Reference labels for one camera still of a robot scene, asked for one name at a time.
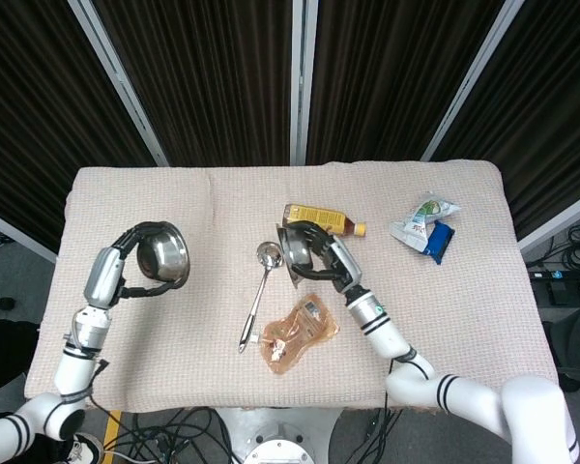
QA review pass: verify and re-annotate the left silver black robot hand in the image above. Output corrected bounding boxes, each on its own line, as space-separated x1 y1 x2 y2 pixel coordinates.
83 220 185 310

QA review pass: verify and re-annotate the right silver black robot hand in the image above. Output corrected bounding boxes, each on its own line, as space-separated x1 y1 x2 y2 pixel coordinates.
282 220 371 295

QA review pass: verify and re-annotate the stainless steel bowl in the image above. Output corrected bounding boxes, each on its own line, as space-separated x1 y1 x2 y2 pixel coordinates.
275 222 320 290
135 222 191 286

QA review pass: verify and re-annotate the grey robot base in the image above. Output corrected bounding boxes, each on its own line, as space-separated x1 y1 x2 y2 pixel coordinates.
217 407 342 464

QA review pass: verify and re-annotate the beige cloth-covered table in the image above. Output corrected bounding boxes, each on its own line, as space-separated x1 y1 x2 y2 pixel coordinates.
23 160 565 417

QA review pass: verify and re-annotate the yellow label tea bottle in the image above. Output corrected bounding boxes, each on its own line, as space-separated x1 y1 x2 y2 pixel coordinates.
281 203 368 239

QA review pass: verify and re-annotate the stainless steel ladle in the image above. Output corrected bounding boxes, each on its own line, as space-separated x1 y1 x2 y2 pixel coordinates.
237 241 286 355

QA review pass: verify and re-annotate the brown sauce pouch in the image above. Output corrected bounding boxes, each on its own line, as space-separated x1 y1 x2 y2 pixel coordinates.
250 293 342 377

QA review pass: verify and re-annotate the blue snack packet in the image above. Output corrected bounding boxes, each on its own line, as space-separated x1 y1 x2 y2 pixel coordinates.
423 220 456 266

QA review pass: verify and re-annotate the white green snack bag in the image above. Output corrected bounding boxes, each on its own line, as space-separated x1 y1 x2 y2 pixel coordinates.
390 190 463 253

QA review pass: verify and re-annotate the black pleated curtain panel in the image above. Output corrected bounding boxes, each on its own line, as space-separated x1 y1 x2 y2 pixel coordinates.
91 0 295 168
0 0 157 253
306 0 508 165
429 0 580 239

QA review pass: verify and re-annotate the black white sneaker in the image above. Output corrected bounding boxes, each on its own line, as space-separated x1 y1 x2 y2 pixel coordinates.
66 432 105 464

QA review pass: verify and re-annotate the black power strip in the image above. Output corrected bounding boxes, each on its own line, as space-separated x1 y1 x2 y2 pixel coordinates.
529 268 580 282

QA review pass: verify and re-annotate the aluminium partition post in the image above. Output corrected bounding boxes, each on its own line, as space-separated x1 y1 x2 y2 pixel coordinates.
0 205 58 265
516 186 580 256
419 0 526 161
67 0 170 168
289 0 319 166

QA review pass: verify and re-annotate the black floor cable bundle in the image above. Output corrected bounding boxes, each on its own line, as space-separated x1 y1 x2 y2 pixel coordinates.
89 408 236 464

